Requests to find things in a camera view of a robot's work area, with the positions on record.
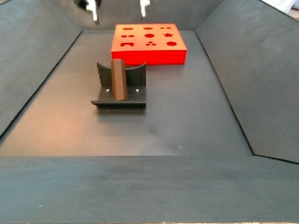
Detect dark grey curved stand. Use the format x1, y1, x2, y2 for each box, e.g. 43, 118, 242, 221
91, 59, 146, 109

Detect red shape sorter block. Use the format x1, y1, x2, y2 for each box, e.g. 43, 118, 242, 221
111, 24, 188, 66

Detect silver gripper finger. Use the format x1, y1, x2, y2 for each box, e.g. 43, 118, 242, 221
139, 0, 151, 18
87, 0, 99, 22

